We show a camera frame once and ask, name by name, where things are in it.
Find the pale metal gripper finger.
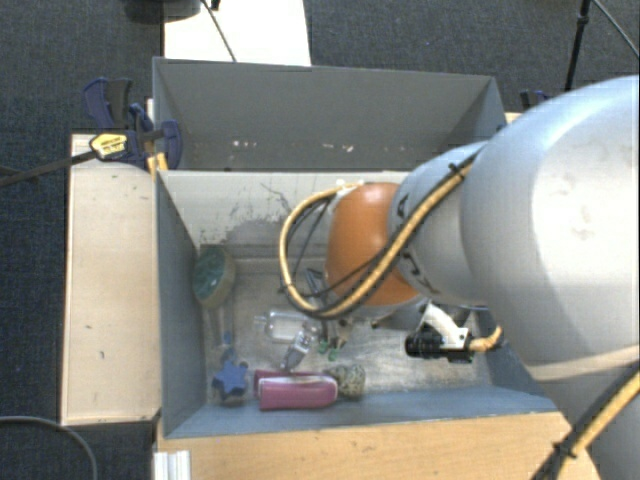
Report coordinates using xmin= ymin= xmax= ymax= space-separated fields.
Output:
xmin=287 ymin=333 xmax=314 ymax=371
xmin=280 ymin=330 xmax=307 ymax=369

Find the speckled tan toy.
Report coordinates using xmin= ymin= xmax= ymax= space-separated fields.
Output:
xmin=325 ymin=363 xmax=367 ymax=400

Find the blue star-shaped toy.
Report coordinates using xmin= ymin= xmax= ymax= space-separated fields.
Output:
xmin=211 ymin=359 xmax=250 ymax=405

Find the pale wood board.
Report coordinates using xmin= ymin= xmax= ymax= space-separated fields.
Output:
xmin=59 ymin=132 xmax=164 ymax=427

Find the grey metal bin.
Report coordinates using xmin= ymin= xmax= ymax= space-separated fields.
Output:
xmin=151 ymin=56 xmax=560 ymax=440

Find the black cylinder on white bracket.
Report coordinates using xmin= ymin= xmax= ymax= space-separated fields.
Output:
xmin=403 ymin=301 xmax=475 ymax=365

